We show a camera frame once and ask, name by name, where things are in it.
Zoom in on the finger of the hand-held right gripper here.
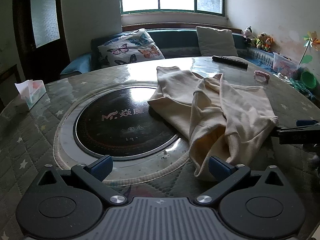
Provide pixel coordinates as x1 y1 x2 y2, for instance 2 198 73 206
296 120 320 128
274 127 320 145

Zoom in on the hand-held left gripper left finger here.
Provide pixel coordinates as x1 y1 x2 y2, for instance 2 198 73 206
37 155 127 207

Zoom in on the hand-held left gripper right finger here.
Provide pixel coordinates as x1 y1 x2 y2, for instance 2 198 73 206
194 156 284 207

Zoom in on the cream knit garment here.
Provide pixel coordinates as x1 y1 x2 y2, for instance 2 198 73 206
147 66 279 182

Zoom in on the green cloth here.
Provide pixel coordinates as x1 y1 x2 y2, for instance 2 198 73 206
290 79 316 98

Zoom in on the round black induction cooktop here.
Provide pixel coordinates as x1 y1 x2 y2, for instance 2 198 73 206
55 84 190 180

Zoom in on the green plastic bowl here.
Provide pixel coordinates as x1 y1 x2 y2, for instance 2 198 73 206
300 70 317 89

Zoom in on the clear plastic storage box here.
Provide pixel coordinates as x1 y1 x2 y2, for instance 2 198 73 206
272 52 300 79

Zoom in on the grey quilted star tablecloth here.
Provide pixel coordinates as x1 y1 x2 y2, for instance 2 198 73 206
0 56 320 240

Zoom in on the colourful pinwheel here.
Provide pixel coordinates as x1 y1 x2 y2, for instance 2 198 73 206
299 31 320 65

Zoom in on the orange fox plush toy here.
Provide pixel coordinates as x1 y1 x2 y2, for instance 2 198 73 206
264 36 274 52

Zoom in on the brown bear plush toy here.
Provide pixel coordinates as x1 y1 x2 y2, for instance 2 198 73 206
255 32 267 50

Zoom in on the black remote control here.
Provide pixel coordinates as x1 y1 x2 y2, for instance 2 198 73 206
212 55 249 68

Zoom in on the tissue box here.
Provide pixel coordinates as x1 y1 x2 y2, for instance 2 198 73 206
14 79 47 110

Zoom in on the black and white plush toy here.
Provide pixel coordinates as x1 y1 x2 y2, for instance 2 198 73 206
243 26 253 45

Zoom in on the butterfly print pillow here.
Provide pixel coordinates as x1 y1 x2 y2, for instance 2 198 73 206
97 29 165 68

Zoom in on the plain grey pillow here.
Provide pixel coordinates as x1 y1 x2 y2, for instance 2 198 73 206
196 26 239 57

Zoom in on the dark wooden cabinet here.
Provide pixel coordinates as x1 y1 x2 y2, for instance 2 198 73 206
0 65 20 105

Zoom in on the teal sofa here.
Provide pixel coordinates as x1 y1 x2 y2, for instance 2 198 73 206
60 27 275 75

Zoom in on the dark door with frosted glass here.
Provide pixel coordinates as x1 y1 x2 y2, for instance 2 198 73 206
12 0 70 78

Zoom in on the pink hair tie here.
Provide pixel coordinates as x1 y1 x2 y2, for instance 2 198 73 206
254 70 270 83

